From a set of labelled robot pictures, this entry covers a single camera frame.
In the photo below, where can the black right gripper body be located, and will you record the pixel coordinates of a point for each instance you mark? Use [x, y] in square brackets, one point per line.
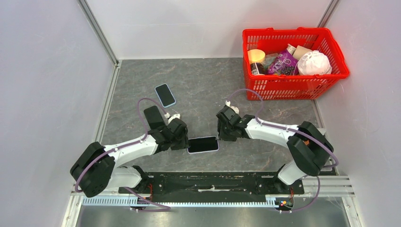
[224, 132]

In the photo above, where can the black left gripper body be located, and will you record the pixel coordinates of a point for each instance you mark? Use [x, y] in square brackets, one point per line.
[180, 142]

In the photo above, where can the lilac phone case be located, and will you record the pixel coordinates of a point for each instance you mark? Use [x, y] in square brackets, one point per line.
[203, 153]

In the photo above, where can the black phone silver edge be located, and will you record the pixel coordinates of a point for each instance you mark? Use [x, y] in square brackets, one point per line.
[153, 117]

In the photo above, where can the light blue phone case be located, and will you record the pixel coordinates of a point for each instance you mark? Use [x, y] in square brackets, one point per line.
[167, 106]

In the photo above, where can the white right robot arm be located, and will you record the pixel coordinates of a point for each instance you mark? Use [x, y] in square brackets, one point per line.
[309, 148]

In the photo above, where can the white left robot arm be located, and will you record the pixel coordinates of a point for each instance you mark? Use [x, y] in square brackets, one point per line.
[101, 167]

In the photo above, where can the yellow lid jar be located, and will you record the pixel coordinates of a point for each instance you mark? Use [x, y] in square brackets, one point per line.
[256, 58]

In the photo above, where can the purple snack bag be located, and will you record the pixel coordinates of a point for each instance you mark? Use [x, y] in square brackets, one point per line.
[283, 64]

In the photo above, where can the red plastic basket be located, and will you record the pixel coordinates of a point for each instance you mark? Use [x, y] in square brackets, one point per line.
[282, 87]

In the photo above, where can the beige cardboard tube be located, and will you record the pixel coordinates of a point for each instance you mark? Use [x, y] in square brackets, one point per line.
[300, 51]

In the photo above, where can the white plastic bag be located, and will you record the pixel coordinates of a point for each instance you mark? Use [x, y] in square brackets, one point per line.
[314, 63]

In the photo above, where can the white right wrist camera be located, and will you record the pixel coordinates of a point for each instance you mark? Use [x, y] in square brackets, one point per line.
[235, 109]

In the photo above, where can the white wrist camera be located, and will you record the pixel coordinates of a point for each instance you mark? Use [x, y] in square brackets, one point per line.
[235, 109]
[174, 116]

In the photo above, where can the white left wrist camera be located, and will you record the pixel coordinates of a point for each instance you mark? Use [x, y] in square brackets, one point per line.
[174, 116]

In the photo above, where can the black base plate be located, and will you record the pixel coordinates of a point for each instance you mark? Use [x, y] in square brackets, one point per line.
[213, 186]

